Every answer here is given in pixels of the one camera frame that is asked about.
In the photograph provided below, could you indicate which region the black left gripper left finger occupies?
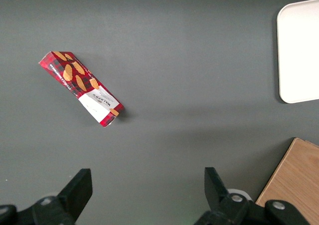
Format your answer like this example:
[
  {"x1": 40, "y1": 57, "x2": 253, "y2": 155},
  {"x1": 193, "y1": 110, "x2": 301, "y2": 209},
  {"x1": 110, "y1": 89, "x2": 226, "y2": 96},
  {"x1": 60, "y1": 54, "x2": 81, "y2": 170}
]
[{"x1": 0, "y1": 168, "x2": 93, "y2": 225}]

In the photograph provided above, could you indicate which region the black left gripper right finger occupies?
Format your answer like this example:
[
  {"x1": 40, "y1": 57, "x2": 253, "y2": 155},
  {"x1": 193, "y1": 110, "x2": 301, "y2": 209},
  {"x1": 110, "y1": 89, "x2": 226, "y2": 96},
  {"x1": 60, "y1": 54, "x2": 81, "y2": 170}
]
[{"x1": 193, "y1": 167, "x2": 310, "y2": 225}]

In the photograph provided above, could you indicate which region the red tartan cookie box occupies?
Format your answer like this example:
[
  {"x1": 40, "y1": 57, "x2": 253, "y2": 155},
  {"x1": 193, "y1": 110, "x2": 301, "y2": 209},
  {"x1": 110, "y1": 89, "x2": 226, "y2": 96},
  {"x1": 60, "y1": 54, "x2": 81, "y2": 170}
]
[{"x1": 38, "y1": 50, "x2": 125, "y2": 128}]

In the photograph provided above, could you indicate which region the cream rectangular plastic tray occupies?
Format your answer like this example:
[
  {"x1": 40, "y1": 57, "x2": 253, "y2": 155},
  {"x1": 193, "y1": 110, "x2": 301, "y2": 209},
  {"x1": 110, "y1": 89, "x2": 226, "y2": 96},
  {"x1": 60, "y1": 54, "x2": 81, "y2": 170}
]
[{"x1": 276, "y1": 0, "x2": 319, "y2": 104}]

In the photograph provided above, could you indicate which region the wooden two-drawer cabinet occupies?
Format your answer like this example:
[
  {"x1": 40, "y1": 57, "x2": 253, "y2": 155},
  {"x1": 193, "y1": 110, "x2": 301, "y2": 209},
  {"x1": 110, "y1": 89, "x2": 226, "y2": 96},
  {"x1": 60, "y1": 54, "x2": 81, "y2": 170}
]
[{"x1": 256, "y1": 137, "x2": 319, "y2": 225}]

